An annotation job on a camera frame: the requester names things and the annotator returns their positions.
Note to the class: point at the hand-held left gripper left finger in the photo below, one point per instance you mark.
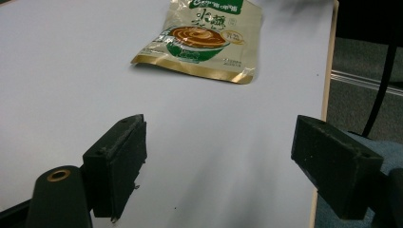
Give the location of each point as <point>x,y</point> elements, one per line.
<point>115,164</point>

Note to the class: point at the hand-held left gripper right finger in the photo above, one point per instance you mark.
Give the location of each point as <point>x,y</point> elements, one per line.
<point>335,171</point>

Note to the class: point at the beige and green sauce packet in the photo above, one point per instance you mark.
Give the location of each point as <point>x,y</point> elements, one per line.
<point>202,41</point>

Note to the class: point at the blue fabric chair seat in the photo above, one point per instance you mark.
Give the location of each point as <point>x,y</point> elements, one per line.
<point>388,152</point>

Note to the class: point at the metal floor rail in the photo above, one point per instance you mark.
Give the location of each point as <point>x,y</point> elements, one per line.
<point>364,80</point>

